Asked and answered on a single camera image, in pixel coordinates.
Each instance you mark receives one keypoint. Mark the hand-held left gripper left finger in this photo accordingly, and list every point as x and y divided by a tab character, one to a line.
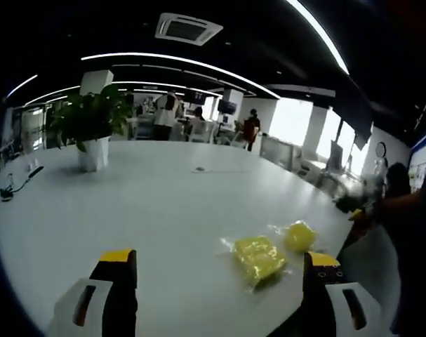
118	298

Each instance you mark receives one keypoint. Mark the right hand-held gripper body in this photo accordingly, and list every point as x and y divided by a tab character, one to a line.
374	182

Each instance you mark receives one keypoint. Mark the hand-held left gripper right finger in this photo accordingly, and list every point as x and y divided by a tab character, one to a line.
318	298

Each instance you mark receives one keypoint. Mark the round yellow silicone block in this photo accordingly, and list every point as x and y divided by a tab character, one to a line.
300	237

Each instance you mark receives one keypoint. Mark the rectangular yellow silicone block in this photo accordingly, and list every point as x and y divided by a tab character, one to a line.
258	258

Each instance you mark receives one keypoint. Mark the person's head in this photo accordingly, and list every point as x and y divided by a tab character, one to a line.
398	177

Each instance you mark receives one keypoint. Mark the person's dark clothing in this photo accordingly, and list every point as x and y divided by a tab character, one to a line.
421	267

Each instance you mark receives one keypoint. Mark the dark hanging monitor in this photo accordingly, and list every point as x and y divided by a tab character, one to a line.
229	106

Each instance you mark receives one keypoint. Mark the bright wide ceiling light strip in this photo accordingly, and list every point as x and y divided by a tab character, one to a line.
321	31

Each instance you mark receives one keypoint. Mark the green potted plant white pot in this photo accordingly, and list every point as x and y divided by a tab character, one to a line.
91	133

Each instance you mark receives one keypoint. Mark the long curved ceiling light strip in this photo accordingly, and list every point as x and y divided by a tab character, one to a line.
191	62

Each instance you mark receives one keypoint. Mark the white ceiling air conditioner vent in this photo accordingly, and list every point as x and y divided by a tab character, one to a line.
188	28

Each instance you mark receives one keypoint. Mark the blue wall poster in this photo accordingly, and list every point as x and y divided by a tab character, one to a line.
423	161

